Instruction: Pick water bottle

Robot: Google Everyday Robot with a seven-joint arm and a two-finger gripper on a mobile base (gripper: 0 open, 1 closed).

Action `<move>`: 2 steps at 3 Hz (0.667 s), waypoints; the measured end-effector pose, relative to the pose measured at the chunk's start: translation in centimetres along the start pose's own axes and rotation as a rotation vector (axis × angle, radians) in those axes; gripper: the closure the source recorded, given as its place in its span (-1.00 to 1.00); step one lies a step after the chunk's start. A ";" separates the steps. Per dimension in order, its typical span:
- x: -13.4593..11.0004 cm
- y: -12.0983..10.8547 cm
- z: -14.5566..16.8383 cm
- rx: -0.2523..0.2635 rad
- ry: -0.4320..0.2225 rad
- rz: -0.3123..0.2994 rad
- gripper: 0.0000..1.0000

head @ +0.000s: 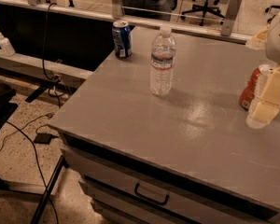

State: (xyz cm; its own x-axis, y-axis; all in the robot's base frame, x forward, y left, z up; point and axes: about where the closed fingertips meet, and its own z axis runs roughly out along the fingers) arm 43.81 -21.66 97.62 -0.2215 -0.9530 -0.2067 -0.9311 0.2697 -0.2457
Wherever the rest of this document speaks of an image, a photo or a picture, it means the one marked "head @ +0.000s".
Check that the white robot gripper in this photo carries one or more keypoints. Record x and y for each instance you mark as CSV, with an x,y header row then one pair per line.
x,y
278,40

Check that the red sauce bottle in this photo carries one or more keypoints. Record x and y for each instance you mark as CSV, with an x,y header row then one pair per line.
x,y
247,94

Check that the clear plastic water bottle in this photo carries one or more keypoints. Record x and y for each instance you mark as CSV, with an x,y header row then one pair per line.
x,y
162,62

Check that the white squeeze bottle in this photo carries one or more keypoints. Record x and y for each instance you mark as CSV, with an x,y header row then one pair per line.
x,y
6,46

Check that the grey cabinet with drawers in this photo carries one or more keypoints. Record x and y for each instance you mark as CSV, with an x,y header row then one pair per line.
x,y
192,144

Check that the blue soda can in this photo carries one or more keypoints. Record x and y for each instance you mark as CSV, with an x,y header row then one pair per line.
x,y
121,33

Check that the black power adapter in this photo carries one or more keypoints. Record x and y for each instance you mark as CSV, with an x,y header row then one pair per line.
x,y
43,138

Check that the black tray at left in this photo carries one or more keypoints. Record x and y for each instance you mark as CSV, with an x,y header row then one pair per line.
x,y
6,107

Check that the black table leg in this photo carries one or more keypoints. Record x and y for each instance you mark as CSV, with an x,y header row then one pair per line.
x,y
48,190

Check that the metal bracket post right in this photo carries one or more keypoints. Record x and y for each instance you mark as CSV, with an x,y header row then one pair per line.
x,y
230,17

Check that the metal bracket post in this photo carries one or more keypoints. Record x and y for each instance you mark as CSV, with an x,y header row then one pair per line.
x,y
117,11
230,17

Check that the metal bracket post centre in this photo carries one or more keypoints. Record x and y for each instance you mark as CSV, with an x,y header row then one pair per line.
x,y
117,11

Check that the black drawer handle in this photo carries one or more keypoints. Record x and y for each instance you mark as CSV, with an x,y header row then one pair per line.
x,y
151,196

